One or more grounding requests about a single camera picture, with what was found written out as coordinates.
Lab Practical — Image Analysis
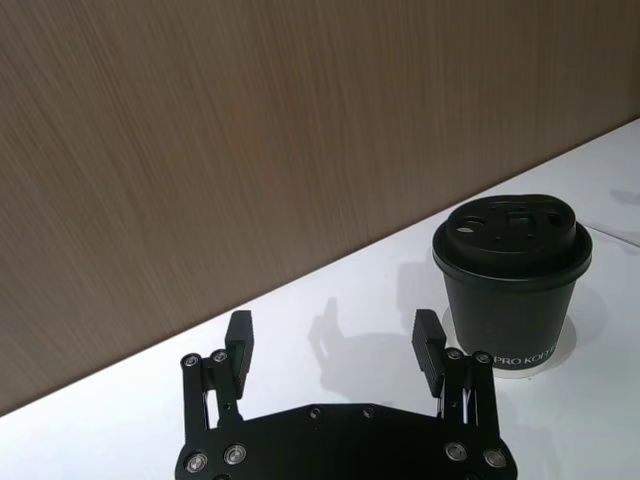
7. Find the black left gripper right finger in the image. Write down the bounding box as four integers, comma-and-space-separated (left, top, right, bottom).
410, 308, 519, 474

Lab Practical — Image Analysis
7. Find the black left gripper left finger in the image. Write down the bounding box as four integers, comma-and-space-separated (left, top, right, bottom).
173, 310, 258, 474

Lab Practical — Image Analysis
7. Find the black paper cup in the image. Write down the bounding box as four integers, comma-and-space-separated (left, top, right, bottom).
433, 245, 594, 381

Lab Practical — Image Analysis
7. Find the black plastic cup lid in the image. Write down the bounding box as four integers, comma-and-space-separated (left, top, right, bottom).
432, 191, 595, 275

